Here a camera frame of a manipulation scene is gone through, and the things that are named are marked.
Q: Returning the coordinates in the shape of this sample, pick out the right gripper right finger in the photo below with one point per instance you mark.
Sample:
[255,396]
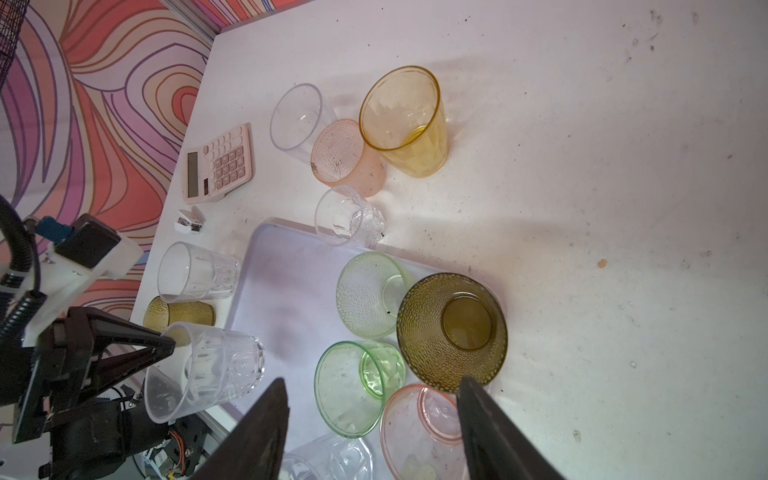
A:
[494,446]

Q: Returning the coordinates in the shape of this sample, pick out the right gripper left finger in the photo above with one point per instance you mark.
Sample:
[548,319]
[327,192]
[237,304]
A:
[254,449]

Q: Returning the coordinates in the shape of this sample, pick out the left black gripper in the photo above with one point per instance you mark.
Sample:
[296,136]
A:
[66,366]

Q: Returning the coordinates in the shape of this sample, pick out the pink transparent cup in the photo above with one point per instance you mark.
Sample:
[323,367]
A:
[420,435]

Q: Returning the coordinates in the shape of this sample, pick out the bright green cup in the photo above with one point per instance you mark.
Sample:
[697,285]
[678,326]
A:
[353,382]

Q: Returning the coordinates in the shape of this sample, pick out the dark olive textured cup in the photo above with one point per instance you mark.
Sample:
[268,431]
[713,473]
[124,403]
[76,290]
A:
[449,326]

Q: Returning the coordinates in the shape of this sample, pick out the pale green cup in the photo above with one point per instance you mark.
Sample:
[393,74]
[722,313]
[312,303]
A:
[369,293]

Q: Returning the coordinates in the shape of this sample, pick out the small clear cup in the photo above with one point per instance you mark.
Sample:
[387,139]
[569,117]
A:
[343,216]

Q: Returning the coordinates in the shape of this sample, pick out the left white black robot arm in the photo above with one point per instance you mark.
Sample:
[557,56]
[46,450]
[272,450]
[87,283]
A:
[94,438]

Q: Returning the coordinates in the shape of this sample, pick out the lavender plastic tray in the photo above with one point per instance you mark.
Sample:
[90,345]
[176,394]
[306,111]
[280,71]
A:
[286,297]

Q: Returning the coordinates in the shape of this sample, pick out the dark amber cup left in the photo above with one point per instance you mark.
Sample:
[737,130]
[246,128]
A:
[159,314]

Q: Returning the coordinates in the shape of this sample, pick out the small white clip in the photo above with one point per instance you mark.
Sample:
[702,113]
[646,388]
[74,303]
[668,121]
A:
[189,221]

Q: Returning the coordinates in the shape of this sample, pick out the pink patterned card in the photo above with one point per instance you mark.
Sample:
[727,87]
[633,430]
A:
[217,168]

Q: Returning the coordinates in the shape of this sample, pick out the peach transparent cup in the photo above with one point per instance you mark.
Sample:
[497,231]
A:
[340,156]

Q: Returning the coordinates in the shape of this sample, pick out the yellow transparent cup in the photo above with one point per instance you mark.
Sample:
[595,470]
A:
[403,119]

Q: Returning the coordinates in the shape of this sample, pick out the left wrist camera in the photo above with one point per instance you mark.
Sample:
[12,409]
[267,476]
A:
[77,256]

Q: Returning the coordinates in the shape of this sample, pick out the black wire basket left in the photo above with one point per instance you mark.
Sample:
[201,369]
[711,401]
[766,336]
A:
[12,14]

